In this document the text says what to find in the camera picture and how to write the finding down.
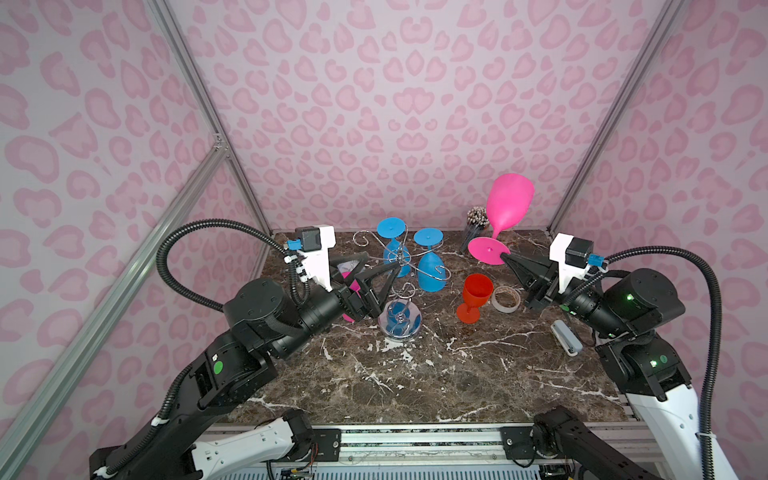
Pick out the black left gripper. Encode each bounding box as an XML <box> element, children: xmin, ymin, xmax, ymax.
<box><xmin>274</xmin><ymin>249</ymin><xmax>398</xmax><ymax>363</ymax></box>

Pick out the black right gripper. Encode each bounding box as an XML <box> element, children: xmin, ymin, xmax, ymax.
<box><xmin>501</xmin><ymin>252</ymin><xmax>631</xmax><ymax>339</ymax></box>

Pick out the magenta wine glass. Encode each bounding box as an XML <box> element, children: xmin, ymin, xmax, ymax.
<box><xmin>468</xmin><ymin>173</ymin><xmax>535</xmax><ymax>265</ymax></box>
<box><xmin>341</xmin><ymin>271</ymin><xmax>363</xmax><ymax>323</ymax></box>

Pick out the red wine glass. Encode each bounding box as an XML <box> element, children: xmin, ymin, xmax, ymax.
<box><xmin>456</xmin><ymin>274</ymin><xmax>494</xmax><ymax>324</ymax></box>

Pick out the blue wine glass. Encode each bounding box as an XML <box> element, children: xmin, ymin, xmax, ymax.
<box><xmin>376</xmin><ymin>217</ymin><xmax>411</xmax><ymax>278</ymax></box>
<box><xmin>413</xmin><ymin>228</ymin><xmax>448</xmax><ymax>293</ymax></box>

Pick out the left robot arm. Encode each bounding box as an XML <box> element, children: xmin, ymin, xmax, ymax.
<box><xmin>89</xmin><ymin>253</ymin><xmax>400</xmax><ymax>479</ymax></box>

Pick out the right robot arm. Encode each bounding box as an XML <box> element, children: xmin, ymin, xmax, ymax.
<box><xmin>492</xmin><ymin>238</ymin><xmax>736</xmax><ymax>479</ymax></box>

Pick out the clear tape roll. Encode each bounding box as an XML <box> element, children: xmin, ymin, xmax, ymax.
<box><xmin>490</xmin><ymin>285</ymin><xmax>522</xmax><ymax>314</ymax></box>

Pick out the grey stapler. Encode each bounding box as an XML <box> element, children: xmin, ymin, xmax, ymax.
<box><xmin>550</xmin><ymin>320</ymin><xmax>584</xmax><ymax>357</ymax></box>

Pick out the chrome wire wine glass rack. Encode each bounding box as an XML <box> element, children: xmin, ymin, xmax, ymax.
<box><xmin>353</xmin><ymin>225</ymin><xmax>452</xmax><ymax>342</ymax></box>

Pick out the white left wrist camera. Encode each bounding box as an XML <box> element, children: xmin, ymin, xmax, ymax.
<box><xmin>284</xmin><ymin>225</ymin><xmax>336</xmax><ymax>292</ymax></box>

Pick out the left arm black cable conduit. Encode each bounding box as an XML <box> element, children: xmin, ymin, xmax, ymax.
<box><xmin>92</xmin><ymin>218</ymin><xmax>313</xmax><ymax>478</ymax></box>

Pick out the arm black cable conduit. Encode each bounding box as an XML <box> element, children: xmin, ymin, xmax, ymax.
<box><xmin>92</xmin><ymin>218</ymin><xmax>313</xmax><ymax>478</ymax></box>
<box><xmin>563</xmin><ymin>245</ymin><xmax>723</xmax><ymax>480</ymax></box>

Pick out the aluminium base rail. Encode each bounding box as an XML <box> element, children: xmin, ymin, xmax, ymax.
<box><xmin>197</xmin><ymin>422</ymin><xmax>667</xmax><ymax>480</ymax></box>

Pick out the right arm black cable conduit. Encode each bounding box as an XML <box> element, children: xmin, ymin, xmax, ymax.
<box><xmin>563</xmin><ymin>245</ymin><xmax>723</xmax><ymax>480</ymax></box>

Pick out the aluminium frame bar left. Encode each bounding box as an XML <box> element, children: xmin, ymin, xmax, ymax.
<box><xmin>1</xmin><ymin>145</ymin><xmax>229</xmax><ymax>479</ymax></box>

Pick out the aluminium frame post right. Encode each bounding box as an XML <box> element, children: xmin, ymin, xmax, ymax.
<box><xmin>546</xmin><ymin>0</ymin><xmax>690</xmax><ymax>239</ymax></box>

